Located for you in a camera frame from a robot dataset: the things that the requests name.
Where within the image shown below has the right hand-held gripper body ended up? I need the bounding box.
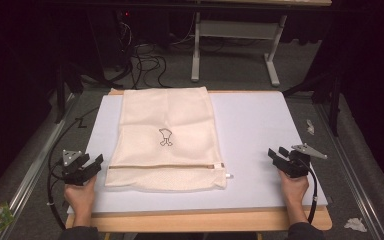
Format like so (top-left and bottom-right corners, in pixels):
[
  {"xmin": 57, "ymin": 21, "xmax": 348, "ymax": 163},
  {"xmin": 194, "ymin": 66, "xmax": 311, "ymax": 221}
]
[{"xmin": 277, "ymin": 142, "xmax": 329, "ymax": 179}]

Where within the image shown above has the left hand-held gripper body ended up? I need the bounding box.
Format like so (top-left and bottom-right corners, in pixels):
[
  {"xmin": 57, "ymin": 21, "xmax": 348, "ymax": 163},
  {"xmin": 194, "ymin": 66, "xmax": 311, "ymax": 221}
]
[{"xmin": 61, "ymin": 149, "xmax": 96, "ymax": 187}]

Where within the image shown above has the cream mesh laundry bag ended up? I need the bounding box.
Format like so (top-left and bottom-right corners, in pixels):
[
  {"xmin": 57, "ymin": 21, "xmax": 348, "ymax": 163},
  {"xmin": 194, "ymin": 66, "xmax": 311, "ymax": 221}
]
[{"xmin": 104, "ymin": 86, "xmax": 234, "ymax": 192}]

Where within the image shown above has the person's right hand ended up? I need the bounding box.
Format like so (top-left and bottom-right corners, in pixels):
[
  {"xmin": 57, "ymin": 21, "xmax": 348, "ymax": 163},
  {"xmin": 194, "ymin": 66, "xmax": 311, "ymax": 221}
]
[{"xmin": 278, "ymin": 169, "xmax": 311, "ymax": 208}]

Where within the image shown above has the person's left hand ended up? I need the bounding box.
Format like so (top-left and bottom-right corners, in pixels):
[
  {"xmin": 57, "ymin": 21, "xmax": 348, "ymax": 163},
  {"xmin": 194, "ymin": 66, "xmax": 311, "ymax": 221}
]
[{"xmin": 63, "ymin": 175, "xmax": 98, "ymax": 216}]

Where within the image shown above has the small white paper scrap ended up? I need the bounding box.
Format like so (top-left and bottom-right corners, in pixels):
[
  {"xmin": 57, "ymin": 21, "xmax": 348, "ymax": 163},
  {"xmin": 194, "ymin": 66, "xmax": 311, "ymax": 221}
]
[{"xmin": 305, "ymin": 118, "xmax": 316, "ymax": 136}]

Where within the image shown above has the black metal stand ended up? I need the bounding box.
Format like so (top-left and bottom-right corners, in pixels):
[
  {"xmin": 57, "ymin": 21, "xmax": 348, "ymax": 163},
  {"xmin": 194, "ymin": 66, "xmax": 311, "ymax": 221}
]
[
  {"xmin": 282, "ymin": 71, "xmax": 344, "ymax": 138},
  {"xmin": 53, "ymin": 61, "xmax": 85, "ymax": 125}
]

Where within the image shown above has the large crumpled white paper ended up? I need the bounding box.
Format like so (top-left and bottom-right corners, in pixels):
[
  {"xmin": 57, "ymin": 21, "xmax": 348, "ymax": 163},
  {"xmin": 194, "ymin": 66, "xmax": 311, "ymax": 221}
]
[{"xmin": 343, "ymin": 217, "xmax": 369, "ymax": 234}]

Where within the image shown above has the wooden table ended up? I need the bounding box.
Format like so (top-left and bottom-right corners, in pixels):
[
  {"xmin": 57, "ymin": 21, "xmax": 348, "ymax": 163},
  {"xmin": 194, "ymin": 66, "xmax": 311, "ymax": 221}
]
[{"xmin": 65, "ymin": 87, "xmax": 333, "ymax": 232}]

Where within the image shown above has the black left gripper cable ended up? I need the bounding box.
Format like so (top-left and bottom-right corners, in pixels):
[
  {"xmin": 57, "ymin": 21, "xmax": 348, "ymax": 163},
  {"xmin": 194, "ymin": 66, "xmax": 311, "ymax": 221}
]
[{"xmin": 46, "ymin": 106, "xmax": 101, "ymax": 231}]

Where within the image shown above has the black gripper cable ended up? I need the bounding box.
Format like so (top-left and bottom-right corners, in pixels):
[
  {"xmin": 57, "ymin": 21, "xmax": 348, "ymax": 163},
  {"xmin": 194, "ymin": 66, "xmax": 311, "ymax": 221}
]
[
  {"xmin": 299, "ymin": 159, "xmax": 319, "ymax": 225},
  {"xmin": 46, "ymin": 106, "xmax": 101, "ymax": 231}
]

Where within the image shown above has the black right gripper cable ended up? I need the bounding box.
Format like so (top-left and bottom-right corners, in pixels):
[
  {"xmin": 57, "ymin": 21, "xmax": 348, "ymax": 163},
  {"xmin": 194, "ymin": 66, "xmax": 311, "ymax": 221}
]
[{"xmin": 299, "ymin": 159, "xmax": 319, "ymax": 225}]

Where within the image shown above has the aluminium floor rail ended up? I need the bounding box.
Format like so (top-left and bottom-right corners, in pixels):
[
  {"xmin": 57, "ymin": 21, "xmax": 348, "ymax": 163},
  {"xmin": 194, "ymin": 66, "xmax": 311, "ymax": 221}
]
[
  {"xmin": 315, "ymin": 103, "xmax": 382, "ymax": 240},
  {"xmin": 0, "ymin": 93, "xmax": 78, "ymax": 240}
]

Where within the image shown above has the bundle of black floor cables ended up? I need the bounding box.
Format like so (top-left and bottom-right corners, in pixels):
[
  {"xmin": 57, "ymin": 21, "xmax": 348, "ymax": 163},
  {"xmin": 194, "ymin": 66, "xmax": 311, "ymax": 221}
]
[{"xmin": 111, "ymin": 18, "xmax": 173, "ymax": 90}]

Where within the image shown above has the white metal desk frame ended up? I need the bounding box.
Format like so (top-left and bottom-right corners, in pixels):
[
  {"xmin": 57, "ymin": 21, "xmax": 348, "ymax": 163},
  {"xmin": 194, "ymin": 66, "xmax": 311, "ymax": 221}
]
[{"xmin": 190, "ymin": 0, "xmax": 333, "ymax": 88}]

